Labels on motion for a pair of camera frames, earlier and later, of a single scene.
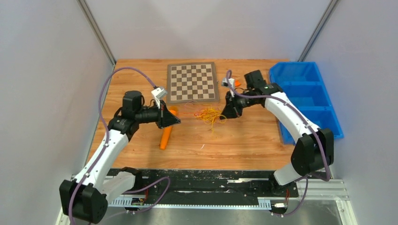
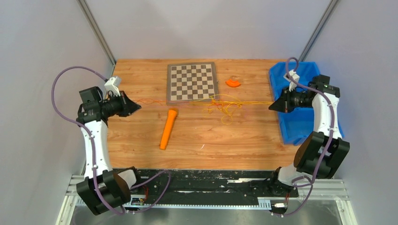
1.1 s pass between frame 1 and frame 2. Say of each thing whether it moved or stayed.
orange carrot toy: stayed
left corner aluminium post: stayed
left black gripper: moved
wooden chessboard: stayed
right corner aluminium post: stayed
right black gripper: moved
